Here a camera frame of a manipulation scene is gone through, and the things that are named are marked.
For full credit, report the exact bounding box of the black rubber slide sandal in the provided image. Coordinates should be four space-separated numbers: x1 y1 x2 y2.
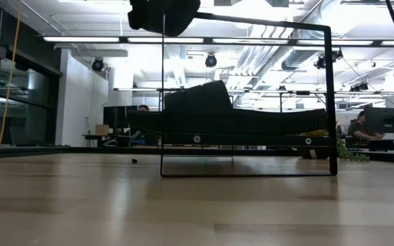
127 0 201 38
126 80 328 135

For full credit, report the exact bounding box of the black metal frame shelf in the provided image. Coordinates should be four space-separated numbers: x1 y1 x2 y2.
159 12 338 178

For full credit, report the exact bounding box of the person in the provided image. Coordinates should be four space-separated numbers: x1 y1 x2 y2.
128 104 152 146
346 110 385 143

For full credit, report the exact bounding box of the black round ceiling spotlight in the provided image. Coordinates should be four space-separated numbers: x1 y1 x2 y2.
205 53 218 68
92 57 105 72

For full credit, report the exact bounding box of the dark computer monitor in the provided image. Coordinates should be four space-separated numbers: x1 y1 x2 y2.
103 105 138 129
364 107 394 135

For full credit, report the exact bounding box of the dark side desk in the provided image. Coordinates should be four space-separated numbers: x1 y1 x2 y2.
82 133 133 148

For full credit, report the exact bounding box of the black track light cluster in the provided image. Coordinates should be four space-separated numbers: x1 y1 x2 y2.
314 47 344 70
350 81 369 92

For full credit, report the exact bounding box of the long linear ceiling light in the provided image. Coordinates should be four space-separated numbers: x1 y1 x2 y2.
42 36 394 47

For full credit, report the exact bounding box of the potted succulent plant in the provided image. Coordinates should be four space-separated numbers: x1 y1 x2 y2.
299 124 371 163

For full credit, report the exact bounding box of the dark office desk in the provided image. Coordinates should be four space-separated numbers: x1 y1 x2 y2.
367 138 394 154

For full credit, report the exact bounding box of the silver ventilation duct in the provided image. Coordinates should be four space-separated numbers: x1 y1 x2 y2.
280 0 389 72

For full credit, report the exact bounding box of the black table border rail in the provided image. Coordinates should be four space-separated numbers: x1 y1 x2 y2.
0 146 394 165

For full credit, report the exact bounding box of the thin yellow cable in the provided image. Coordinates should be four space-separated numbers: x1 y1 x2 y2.
0 0 23 147

